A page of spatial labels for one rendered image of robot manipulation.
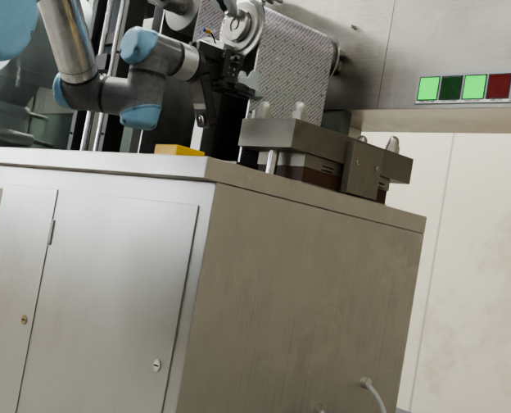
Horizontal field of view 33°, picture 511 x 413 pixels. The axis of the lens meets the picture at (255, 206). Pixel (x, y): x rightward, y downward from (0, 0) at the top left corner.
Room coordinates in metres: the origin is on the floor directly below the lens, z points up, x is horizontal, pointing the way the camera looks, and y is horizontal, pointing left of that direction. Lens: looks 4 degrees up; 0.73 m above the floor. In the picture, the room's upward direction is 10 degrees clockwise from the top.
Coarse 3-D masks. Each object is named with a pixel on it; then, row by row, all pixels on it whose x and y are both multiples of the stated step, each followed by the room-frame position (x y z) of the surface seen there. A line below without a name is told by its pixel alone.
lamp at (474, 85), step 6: (468, 78) 1.87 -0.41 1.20; (474, 78) 1.86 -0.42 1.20; (480, 78) 1.85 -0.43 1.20; (468, 84) 1.87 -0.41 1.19; (474, 84) 1.85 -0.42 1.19; (480, 84) 1.84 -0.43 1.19; (468, 90) 1.86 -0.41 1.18; (474, 90) 1.85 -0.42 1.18; (480, 90) 1.84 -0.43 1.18; (468, 96) 1.86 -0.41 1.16; (474, 96) 1.85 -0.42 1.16; (480, 96) 1.84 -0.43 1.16
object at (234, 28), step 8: (240, 8) 1.93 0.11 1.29; (240, 16) 1.92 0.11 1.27; (248, 16) 1.91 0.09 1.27; (224, 24) 1.96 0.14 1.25; (232, 24) 1.94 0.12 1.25; (240, 24) 1.92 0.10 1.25; (248, 24) 1.91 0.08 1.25; (224, 32) 1.95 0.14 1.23; (232, 32) 1.93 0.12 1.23; (240, 32) 1.91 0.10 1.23; (248, 32) 1.92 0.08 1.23; (232, 40) 1.93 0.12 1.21; (240, 40) 1.93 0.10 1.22
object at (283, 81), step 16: (256, 64) 1.90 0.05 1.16; (272, 64) 1.94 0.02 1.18; (288, 64) 1.97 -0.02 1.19; (304, 64) 2.00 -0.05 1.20; (272, 80) 1.94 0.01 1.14; (288, 80) 1.98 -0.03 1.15; (304, 80) 2.01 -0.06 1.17; (320, 80) 2.05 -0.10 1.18; (272, 96) 1.95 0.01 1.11; (288, 96) 1.98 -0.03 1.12; (304, 96) 2.02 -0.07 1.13; (320, 96) 2.05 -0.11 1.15; (272, 112) 1.95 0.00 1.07; (288, 112) 1.99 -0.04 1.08; (320, 112) 2.06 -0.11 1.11
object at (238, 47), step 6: (240, 6) 1.95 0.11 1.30; (246, 6) 1.93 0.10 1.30; (252, 6) 1.92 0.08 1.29; (252, 12) 1.91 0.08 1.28; (252, 18) 1.91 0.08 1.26; (258, 18) 1.90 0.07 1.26; (252, 24) 1.91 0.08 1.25; (258, 24) 1.90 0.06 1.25; (252, 30) 1.90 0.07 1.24; (246, 36) 1.92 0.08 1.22; (252, 36) 1.90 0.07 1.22; (228, 42) 1.96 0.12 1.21; (240, 42) 1.93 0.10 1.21; (246, 42) 1.91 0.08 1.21; (234, 48) 1.94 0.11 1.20; (240, 48) 1.93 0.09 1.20; (252, 54) 1.95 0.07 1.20
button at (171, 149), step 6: (156, 144) 1.67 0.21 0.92; (162, 144) 1.65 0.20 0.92; (168, 144) 1.64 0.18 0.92; (174, 144) 1.63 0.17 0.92; (156, 150) 1.66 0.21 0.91; (162, 150) 1.65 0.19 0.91; (168, 150) 1.64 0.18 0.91; (174, 150) 1.62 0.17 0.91; (180, 150) 1.63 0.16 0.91; (186, 150) 1.64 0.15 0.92; (192, 150) 1.65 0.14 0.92; (198, 150) 1.66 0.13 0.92; (204, 156) 1.67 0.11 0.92
